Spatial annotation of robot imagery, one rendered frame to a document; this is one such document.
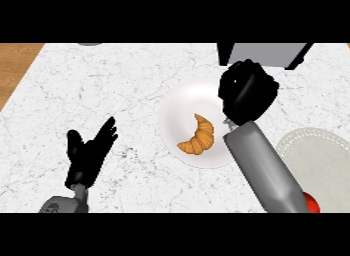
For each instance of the white round plate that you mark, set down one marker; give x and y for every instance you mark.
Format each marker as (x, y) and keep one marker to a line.
(194, 126)

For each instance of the red round fruit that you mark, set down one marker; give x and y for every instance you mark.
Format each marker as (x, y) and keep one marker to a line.
(312, 203)

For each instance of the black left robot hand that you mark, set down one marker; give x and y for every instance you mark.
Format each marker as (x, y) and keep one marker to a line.
(88, 156)

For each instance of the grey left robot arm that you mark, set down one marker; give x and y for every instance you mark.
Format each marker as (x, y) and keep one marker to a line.
(71, 200)

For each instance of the grey round object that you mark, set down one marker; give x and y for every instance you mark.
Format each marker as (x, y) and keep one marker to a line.
(89, 44)

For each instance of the pale oval placemat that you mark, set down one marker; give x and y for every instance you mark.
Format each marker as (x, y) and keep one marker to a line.
(330, 170)

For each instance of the golden brown croissant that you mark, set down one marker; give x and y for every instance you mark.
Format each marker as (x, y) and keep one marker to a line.
(201, 138)

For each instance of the grey box appliance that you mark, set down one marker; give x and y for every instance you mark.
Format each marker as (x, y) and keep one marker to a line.
(266, 55)

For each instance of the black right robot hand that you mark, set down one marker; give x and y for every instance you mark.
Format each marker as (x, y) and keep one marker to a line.
(246, 90)

